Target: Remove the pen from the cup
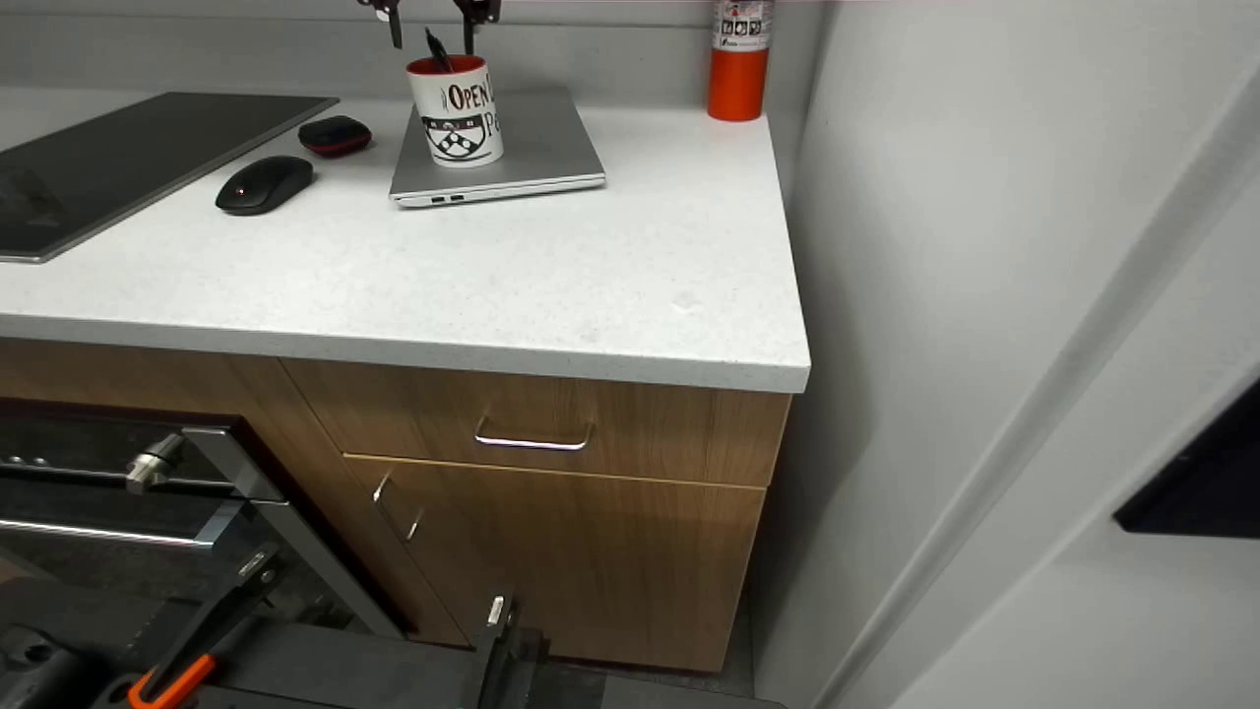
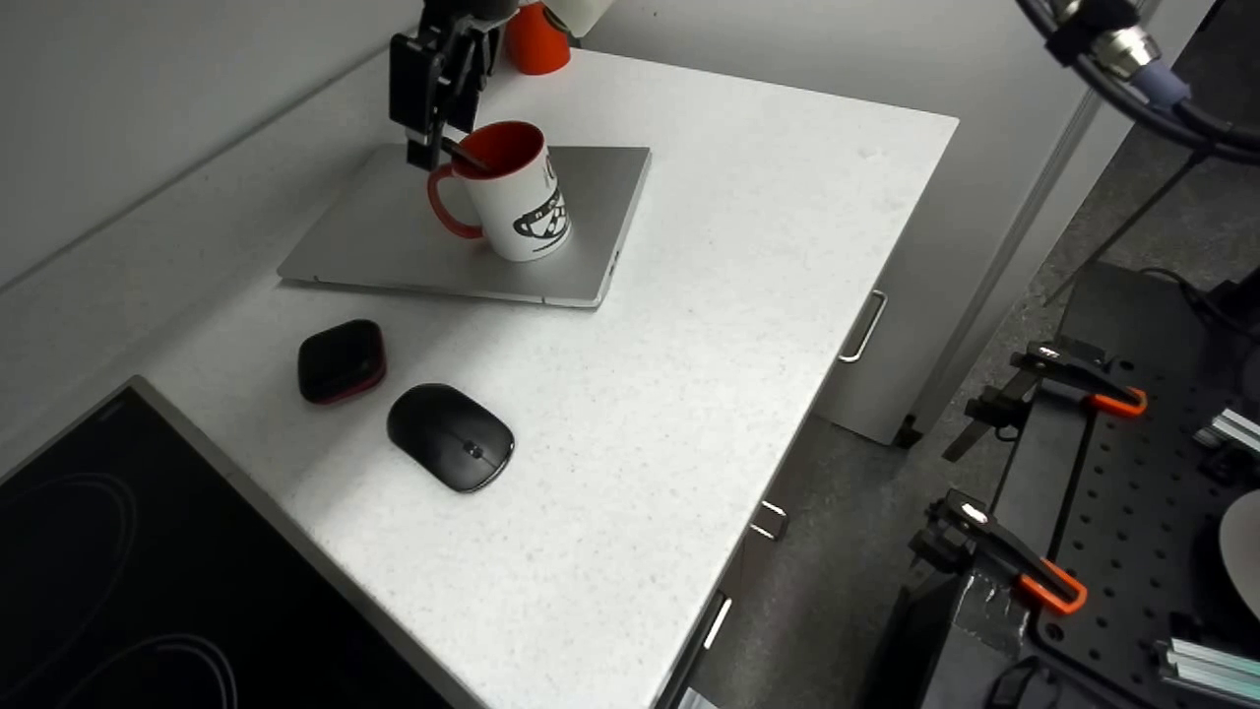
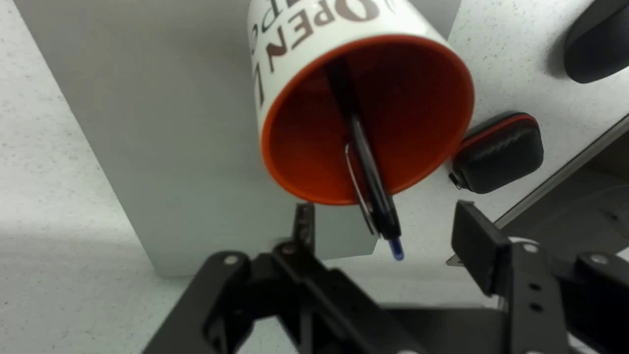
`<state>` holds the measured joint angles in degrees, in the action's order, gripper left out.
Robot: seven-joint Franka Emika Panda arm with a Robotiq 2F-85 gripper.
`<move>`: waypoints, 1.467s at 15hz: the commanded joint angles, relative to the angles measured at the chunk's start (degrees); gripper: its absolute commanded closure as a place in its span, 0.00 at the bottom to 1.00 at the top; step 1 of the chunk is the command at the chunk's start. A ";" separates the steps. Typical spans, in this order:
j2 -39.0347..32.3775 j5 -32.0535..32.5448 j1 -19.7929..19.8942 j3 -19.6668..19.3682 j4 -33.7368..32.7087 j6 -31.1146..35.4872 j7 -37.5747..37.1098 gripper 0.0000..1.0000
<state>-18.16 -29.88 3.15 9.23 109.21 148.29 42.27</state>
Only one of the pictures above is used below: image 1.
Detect dark flat tablet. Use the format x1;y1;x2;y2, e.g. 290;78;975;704
0;86;343;268

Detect black wall panel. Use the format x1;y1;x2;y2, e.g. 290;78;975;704
1110;375;1260;544

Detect wooden drawer front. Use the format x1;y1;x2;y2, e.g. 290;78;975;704
282;360;796;492

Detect white mug with red rim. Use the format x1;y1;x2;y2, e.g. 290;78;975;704
401;50;506;174

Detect silver oven handle bar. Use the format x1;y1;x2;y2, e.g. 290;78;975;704
0;513;253;555

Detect wooden cabinet door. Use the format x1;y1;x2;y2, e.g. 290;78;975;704
338;450;773;679

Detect black computer mouse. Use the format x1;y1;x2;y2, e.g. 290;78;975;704
213;154;324;221

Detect cream oven knob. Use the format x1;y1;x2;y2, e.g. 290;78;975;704
122;431;188;502

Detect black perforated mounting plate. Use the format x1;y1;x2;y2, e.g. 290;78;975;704
0;610;791;709

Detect silver drawer handle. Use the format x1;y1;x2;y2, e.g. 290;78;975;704
467;413;593;456

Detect red white bottle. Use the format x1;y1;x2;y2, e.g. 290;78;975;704
703;0;780;125

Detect black pen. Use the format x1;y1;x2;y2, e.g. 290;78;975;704
422;25;459;77

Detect silver cabinet door handle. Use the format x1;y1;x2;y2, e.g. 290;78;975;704
366;468;429;544

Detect silver closed laptop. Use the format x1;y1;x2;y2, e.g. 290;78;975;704
384;83;610;215

